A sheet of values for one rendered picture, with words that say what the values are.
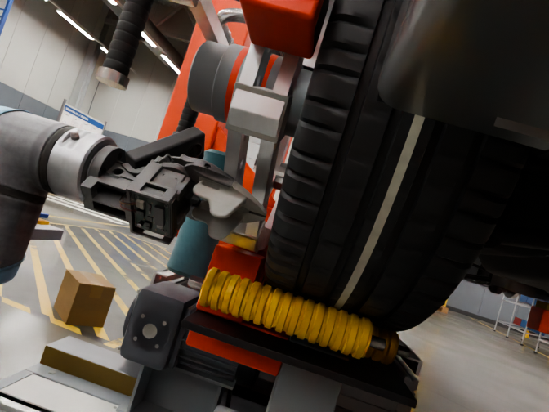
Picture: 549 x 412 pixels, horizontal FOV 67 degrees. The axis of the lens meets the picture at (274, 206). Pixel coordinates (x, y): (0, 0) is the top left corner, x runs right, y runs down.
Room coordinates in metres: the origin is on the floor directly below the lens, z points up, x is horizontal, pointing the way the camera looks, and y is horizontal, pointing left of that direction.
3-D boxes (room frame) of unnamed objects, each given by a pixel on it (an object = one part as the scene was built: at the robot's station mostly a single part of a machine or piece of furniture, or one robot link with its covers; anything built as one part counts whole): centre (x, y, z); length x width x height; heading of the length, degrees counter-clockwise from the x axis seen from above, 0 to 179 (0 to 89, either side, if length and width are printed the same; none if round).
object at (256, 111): (0.74, 0.03, 0.85); 0.54 x 0.07 x 0.54; 174
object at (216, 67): (0.75, 0.10, 0.85); 0.21 x 0.14 x 0.14; 84
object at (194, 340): (0.74, -0.01, 0.48); 0.16 x 0.12 x 0.17; 84
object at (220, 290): (0.61, -0.06, 0.51); 0.29 x 0.06 x 0.06; 84
